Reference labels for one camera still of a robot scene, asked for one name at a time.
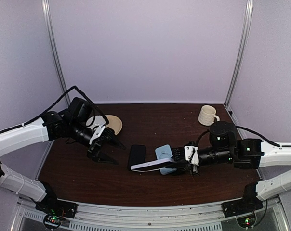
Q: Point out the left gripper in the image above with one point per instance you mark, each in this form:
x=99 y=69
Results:
x=97 y=144

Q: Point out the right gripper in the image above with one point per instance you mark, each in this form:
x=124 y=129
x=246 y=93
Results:
x=186 y=166

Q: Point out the black cased phone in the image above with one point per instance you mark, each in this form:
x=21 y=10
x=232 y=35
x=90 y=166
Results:
x=137 y=155

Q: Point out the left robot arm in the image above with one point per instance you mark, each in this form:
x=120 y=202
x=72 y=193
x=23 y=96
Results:
x=70 y=123

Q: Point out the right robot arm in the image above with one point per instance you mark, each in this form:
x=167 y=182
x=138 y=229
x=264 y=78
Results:
x=219 y=144

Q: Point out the light blue cased phone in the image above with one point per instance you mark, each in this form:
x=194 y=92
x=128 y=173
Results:
x=162 y=153

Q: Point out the beige saucer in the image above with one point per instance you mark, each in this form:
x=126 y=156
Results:
x=115 y=123

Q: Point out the cream ribbed mug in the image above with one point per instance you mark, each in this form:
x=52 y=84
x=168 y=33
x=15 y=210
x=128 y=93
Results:
x=207 y=115

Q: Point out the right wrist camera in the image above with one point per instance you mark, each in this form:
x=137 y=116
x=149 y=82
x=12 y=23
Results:
x=191 y=155

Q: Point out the aluminium front rail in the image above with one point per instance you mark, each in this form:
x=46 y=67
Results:
x=203 y=217

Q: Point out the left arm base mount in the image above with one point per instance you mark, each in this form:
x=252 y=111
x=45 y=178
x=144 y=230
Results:
x=57 y=211

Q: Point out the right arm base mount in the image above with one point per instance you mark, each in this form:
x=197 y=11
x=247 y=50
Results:
x=246 y=207

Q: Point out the left aluminium post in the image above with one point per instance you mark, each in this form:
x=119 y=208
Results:
x=56 y=60

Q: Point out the aluminium post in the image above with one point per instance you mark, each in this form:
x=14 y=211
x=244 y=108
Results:
x=246 y=27
x=56 y=60

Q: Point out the right aluminium post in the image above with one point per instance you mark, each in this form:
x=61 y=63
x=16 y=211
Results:
x=246 y=27

